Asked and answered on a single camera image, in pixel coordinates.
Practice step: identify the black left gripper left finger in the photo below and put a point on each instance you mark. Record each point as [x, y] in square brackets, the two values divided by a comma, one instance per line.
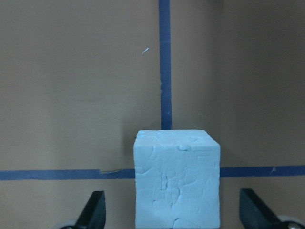
[93, 215]

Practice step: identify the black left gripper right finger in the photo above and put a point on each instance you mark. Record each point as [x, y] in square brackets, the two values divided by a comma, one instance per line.
[254, 213]

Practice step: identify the light blue foam block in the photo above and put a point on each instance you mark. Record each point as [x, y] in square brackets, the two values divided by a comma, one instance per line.
[177, 178]

